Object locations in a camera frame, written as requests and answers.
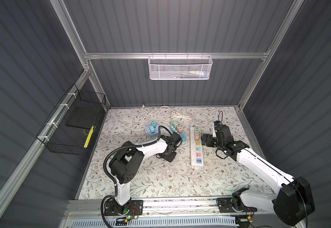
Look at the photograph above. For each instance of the pink plug adapter cube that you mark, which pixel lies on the pink plug adapter cube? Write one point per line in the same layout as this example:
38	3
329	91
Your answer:
179	129
197	136

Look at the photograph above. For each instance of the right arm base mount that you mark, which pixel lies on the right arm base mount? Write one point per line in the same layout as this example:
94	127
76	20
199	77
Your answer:
229	205

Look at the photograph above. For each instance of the black wire side basket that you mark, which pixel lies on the black wire side basket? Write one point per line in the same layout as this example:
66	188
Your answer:
67	131

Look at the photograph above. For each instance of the teal plug adapter cube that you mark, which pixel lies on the teal plug adapter cube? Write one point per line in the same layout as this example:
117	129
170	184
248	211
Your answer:
152	129
154	124

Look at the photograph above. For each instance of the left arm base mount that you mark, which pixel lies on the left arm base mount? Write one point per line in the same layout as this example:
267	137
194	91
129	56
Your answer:
131	208

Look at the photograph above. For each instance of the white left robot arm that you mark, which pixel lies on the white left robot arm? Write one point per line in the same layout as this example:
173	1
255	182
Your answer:
127	160

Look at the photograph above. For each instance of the light blue round power strip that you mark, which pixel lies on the light blue round power strip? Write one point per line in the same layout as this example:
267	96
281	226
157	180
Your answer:
154	134

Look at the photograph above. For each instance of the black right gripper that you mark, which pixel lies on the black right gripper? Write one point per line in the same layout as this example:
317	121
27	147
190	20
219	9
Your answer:
209	137

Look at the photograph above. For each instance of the teal blue power strip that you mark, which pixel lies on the teal blue power strip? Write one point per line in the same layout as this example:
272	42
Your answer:
182	135

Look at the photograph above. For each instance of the white wire wall basket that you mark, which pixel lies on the white wire wall basket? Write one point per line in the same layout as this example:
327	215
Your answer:
181	67

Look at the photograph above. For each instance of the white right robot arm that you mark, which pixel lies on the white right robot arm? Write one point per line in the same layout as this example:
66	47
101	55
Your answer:
291	200

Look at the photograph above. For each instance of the yellow marker in basket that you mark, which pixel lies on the yellow marker in basket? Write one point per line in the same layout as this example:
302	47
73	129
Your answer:
89	135

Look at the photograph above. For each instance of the long white power strip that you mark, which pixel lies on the long white power strip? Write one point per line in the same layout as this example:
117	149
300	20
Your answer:
196	149

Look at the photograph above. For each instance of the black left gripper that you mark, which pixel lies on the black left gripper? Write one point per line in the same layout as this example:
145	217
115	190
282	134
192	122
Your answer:
170	158

